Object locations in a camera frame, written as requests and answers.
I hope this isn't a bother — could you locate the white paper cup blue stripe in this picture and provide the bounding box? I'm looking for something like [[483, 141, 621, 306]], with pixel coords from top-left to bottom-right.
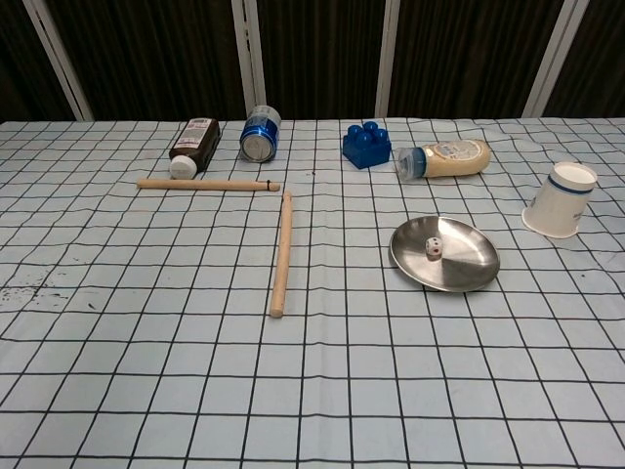
[[521, 161, 599, 239]]

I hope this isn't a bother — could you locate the silver metal plate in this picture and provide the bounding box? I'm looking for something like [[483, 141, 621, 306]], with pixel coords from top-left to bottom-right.
[[389, 216, 502, 293]]

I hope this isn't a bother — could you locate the plain wooden stick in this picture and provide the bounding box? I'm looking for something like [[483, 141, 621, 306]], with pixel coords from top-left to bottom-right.
[[269, 191, 293, 320]]

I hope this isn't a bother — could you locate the blue toy building block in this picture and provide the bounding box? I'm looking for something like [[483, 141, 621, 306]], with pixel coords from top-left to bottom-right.
[[341, 120, 394, 171]]

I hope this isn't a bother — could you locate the blue drink can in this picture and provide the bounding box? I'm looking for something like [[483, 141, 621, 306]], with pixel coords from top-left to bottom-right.
[[238, 105, 282, 162]]

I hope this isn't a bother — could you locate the wooden stick with black band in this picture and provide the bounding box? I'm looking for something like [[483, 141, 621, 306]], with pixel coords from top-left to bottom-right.
[[137, 178, 281, 192]]

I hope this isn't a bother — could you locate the light blue checked tablecloth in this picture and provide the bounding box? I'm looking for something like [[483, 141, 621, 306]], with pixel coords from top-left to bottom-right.
[[0, 116, 625, 469]]

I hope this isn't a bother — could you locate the brown bottle white cap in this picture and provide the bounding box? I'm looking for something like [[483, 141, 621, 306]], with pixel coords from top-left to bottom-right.
[[168, 116, 222, 180]]

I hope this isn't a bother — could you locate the mayonnaise squeeze bottle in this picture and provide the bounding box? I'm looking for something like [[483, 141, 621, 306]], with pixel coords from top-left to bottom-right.
[[394, 138, 492, 183]]

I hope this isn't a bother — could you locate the white metal frame post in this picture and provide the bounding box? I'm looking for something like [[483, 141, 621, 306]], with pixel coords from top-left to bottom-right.
[[230, 0, 268, 120], [21, 0, 94, 121], [521, 0, 592, 118], [374, 0, 415, 118]]

